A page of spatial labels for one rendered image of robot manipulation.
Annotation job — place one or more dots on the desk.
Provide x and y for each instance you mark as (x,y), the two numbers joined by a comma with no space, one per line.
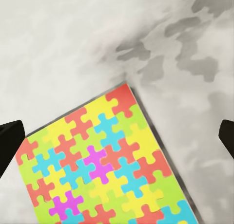
(177,56)

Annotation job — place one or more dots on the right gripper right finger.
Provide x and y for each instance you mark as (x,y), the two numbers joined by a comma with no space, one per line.
(226,135)

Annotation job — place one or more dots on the jigsaw puzzle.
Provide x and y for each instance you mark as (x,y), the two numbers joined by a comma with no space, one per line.
(102,165)

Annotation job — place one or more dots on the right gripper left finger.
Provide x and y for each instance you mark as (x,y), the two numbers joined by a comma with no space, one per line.
(11,137)

